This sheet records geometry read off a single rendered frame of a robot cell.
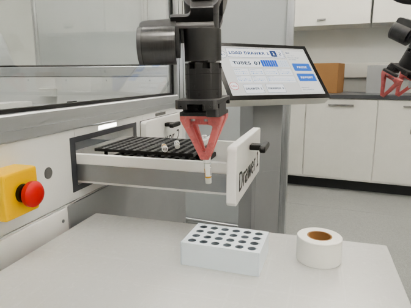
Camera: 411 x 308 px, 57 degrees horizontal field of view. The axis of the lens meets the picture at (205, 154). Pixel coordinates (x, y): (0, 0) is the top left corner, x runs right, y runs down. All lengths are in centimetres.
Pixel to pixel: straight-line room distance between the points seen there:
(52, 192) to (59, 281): 22
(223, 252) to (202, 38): 32
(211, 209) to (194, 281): 217
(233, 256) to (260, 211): 126
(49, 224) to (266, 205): 124
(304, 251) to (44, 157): 48
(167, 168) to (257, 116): 103
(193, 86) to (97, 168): 31
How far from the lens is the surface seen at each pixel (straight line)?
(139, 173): 76
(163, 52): 58
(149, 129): 108
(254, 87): 161
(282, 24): 247
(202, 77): 58
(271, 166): 180
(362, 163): 376
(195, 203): 277
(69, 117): 79
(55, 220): 79
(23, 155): 71
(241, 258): 58
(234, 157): 67
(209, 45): 58
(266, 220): 187
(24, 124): 71
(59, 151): 78
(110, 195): 95
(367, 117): 369
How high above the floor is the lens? 105
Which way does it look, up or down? 11 degrees down
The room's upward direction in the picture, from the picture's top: straight up
